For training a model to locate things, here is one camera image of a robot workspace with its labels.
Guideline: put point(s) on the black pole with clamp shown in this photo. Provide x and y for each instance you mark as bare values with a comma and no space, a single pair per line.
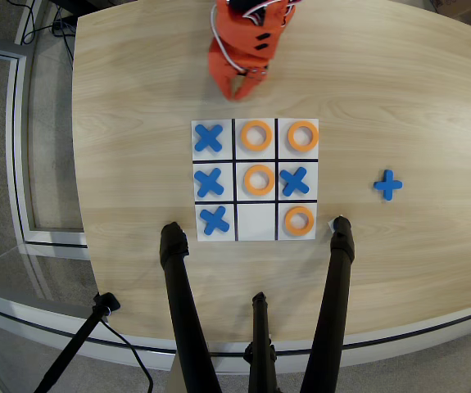
75,344

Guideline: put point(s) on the blue foam cross piece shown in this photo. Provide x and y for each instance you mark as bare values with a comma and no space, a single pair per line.
214,221
388,185
209,182
294,182
208,138

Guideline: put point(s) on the white tic-tac-toe board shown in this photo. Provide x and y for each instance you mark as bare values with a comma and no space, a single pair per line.
255,221

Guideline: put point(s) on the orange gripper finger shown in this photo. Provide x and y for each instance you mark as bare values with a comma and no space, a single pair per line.
253,82
223,78

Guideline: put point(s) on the white framed glass panel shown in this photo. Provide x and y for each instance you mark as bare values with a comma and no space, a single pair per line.
18,163

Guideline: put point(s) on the small white paper label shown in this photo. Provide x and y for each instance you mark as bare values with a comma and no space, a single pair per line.
330,225

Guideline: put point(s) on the black tripod leg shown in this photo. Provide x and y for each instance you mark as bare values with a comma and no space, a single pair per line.
333,294
182,294

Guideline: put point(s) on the thin black tripod column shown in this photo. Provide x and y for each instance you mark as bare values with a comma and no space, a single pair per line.
261,327

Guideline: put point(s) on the cardboard box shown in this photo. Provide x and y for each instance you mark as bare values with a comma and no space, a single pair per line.
456,6

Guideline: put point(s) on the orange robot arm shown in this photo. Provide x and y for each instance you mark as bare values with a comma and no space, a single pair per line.
223,3

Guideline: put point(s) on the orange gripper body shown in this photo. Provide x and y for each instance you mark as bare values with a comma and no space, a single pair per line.
224,78

